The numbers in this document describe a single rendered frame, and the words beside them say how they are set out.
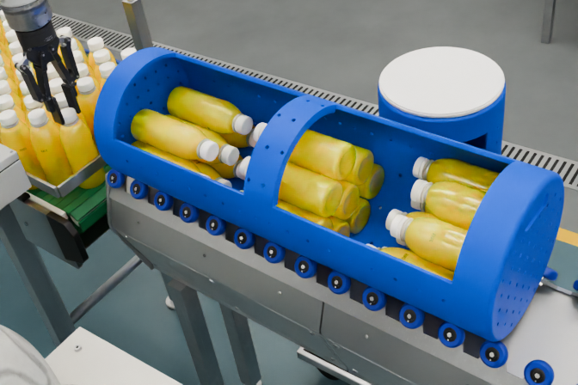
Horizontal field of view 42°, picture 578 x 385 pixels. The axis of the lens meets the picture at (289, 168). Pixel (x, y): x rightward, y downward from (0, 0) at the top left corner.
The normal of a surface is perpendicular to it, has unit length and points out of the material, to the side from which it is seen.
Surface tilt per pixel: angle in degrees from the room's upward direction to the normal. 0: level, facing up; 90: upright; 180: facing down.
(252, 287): 70
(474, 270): 60
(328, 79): 0
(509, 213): 20
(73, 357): 2
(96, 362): 2
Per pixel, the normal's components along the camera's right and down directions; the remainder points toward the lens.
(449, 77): -0.12, -0.77
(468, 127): 0.24, 0.60
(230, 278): -0.60, 0.28
